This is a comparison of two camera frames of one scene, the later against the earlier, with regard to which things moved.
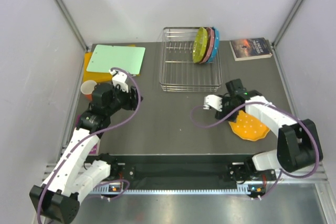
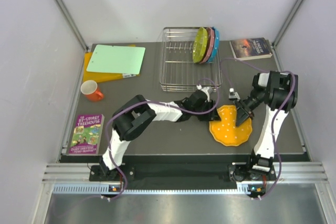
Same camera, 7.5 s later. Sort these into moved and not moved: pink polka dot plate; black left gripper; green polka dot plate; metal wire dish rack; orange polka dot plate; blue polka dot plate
Moved: black left gripper; orange polka dot plate
Not moved: metal wire dish rack; blue polka dot plate; pink polka dot plate; green polka dot plate
